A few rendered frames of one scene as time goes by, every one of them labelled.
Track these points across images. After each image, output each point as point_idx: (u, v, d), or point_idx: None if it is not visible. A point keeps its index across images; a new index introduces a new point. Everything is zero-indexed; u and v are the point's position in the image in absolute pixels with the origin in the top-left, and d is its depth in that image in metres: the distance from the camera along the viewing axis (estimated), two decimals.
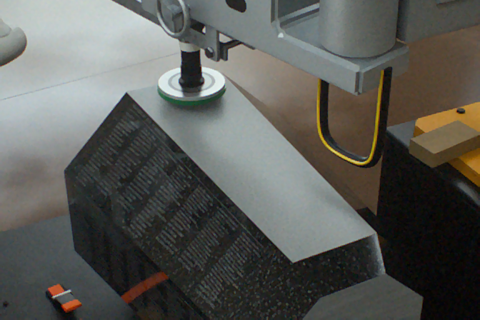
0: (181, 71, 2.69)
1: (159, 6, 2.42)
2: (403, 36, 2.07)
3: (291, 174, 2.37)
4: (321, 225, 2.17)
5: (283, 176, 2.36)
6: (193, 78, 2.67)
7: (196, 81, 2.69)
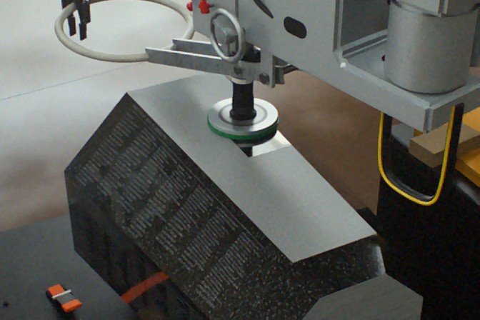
0: (232, 103, 2.58)
1: (212, 28, 2.29)
2: (475, 61, 1.95)
3: (291, 174, 2.37)
4: (321, 225, 2.17)
5: (283, 176, 2.36)
6: (246, 110, 2.56)
7: (248, 113, 2.57)
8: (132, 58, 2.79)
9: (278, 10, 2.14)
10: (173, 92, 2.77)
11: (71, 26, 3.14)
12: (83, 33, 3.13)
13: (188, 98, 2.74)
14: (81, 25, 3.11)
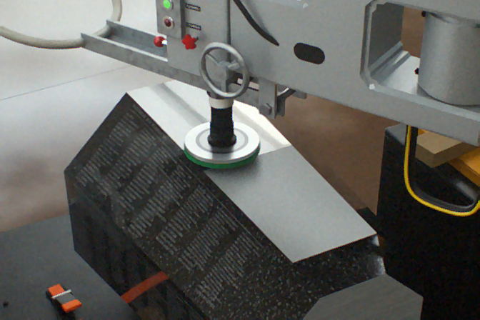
0: (211, 130, 2.39)
1: (204, 64, 2.11)
2: None
3: (291, 174, 2.37)
4: (321, 225, 2.17)
5: (283, 176, 2.36)
6: (228, 136, 2.38)
7: (230, 138, 2.39)
8: (68, 45, 2.44)
9: (286, 37, 2.00)
10: (173, 92, 2.77)
11: None
12: None
13: (188, 98, 2.74)
14: None
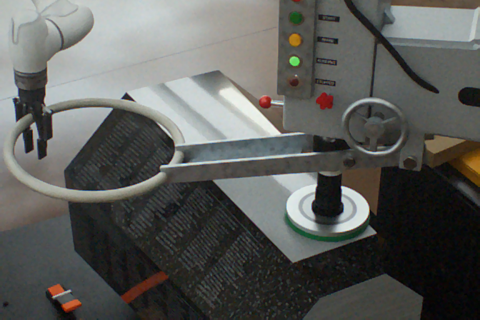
0: (318, 199, 2.16)
1: (348, 123, 1.87)
2: None
3: (291, 174, 2.37)
4: None
5: (283, 176, 2.36)
6: (338, 203, 2.16)
7: (339, 206, 2.17)
8: (153, 185, 2.18)
9: (450, 83, 1.81)
10: (173, 92, 2.77)
11: (26, 141, 2.46)
12: (43, 151, 2.46)
13: (188, 98, 2.74)
14: (41, 141, 2.43)
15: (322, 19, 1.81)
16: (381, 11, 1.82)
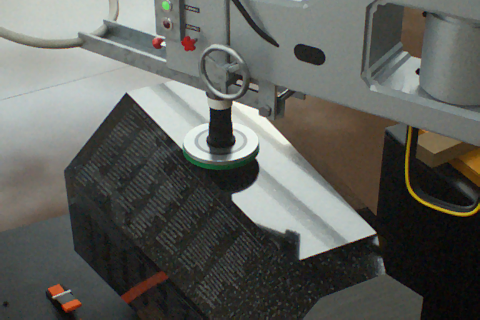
0: (209, 131, 2.38)
1: (203, 66, 2.10)
2: None
3: (291, 174, 2.37)
4: (321, 225, 2.17)
5: (283, 176, 2.36)
6: (227, 136, 2.37)
7: (228, 140, 2.39)
8: (65, 44, 2.42)
9: (286, 38, 2.00)
10: (173, 92, 2.77)
11: None
12: None
13: (188, 98, 2.74)
14: None
15: None
16: None
